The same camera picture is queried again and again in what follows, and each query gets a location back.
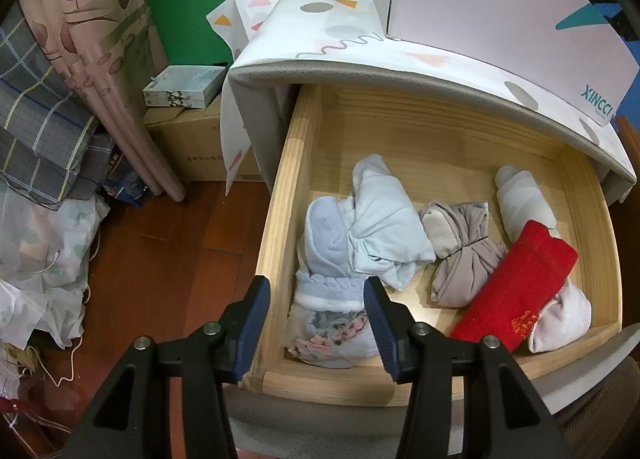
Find small white blue box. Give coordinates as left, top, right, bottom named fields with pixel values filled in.
left=143, top=65, right=227, bottom=108

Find brown wooden furniture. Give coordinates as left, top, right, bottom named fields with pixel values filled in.
left=612, top=114, right=640, bottom=180

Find floral lace underwear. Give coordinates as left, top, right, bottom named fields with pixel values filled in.
left=286, top=296, right=382, bottom=370

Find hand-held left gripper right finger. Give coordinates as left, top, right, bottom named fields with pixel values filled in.
left=363, top=276, right=571, bottom=459

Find grey drawer cabinet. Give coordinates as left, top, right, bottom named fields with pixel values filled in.
left=227, top=0, right=632, bottom=205

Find beige grey underwear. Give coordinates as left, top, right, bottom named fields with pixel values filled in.
left=417, top=202, right=508, bottom=309

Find fuzzy periwinkle underwear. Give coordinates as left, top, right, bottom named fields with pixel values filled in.
left=296, top=196, right=368, bottom=312

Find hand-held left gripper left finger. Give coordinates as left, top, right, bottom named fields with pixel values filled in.
left=62, top=275, right=271, bottom=459

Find white cable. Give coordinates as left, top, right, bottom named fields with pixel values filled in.
left=25, top=226, right=103, bottom=387

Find white cardboard box teal mark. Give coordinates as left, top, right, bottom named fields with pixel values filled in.
left=370, top=0, right=636, bottom=130

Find wooden drawer with grey front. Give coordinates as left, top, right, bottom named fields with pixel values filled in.
left=222, top=83, right=640, bottom=459

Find red underwear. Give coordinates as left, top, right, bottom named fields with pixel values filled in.
left=449, top=220, right=579, bottom=352

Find white underwear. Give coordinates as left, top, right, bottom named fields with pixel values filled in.
left=495, top=165, right=563, bottom=242

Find brown cardboard box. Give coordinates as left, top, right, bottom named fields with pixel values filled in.
left=145, top=89, right=261, bottom=183

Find light blue underwear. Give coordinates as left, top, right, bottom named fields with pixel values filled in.
left=337, top=154, right=437, bottom=291

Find blue packet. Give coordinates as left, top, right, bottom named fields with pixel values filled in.
left=102, top=152, right=151, bottom=207

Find pale pink underwear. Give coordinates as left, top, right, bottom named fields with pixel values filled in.
left=527, top=278, right=592, bottom=354

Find grey plaid blanket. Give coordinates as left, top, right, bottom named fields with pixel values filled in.
left=0, top=2, right=116, bottom=210

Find white floral cloth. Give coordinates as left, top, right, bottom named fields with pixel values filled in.
left=0, top=184, right=111, bottom=390

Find person's right leg brown trousers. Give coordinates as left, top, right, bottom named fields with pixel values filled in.
left=552, top=359, right=640, bottom=459

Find pink floral curtain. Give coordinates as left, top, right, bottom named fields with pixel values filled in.
left=20, top=0, right=186, bottom=201

